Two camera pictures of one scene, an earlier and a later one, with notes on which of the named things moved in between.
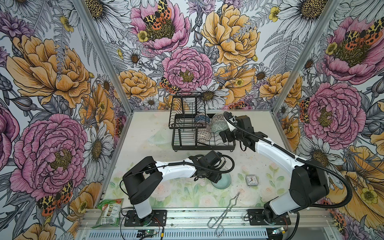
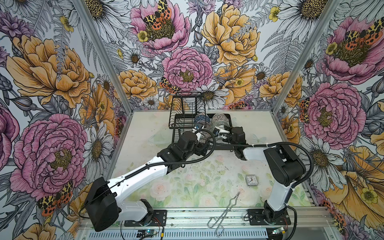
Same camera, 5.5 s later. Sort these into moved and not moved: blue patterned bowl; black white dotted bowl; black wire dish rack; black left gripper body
Moved: black left gripper body
Not moved: blue patterned bowl; black wire dish rack; black white dotted bowl
